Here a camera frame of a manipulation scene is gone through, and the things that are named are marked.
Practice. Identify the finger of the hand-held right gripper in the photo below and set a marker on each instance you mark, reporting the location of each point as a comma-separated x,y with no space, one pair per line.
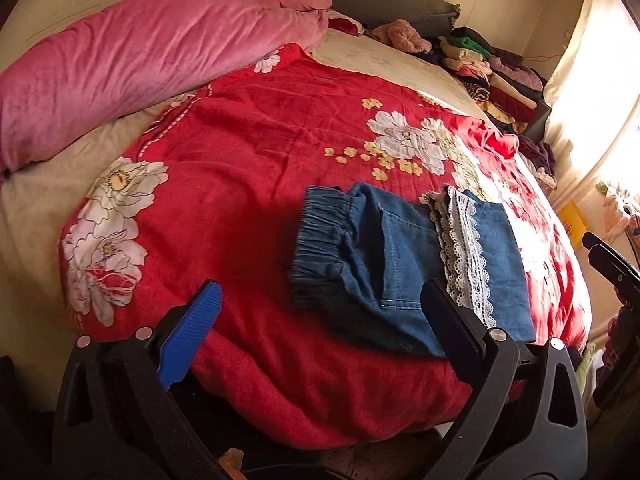
615,272

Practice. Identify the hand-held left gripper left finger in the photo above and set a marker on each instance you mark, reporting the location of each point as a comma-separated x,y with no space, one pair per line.
192,330

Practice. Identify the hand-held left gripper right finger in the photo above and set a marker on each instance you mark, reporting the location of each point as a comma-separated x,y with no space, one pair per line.
457,340

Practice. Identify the blue denim pants lace trim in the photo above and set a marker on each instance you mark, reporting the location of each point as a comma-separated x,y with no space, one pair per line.
380,260

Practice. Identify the green cloth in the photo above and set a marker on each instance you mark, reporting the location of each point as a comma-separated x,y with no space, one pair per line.
586,367

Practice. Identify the yellow box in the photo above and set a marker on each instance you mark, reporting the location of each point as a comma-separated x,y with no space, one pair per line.
572,219

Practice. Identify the purple cloth heap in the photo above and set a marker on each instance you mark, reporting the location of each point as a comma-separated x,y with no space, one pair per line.
540,157

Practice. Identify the red floral blanket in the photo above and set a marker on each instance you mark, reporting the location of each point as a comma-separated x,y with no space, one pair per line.
240,160

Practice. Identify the cream curtain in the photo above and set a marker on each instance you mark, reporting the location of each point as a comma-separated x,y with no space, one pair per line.
590,90

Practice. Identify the cream bedsheet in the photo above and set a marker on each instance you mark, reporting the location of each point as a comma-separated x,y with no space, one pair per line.
30,240

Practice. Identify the pile of folded clothes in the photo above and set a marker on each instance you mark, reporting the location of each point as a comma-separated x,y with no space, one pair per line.
492,80

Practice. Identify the pink quilt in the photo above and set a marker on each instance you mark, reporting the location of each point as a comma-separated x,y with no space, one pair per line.
125,60

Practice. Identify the pink fluffy garment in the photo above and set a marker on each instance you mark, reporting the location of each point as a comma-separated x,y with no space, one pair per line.
400,35

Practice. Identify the dark red cloth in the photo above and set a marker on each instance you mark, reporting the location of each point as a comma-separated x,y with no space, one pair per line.
345,22

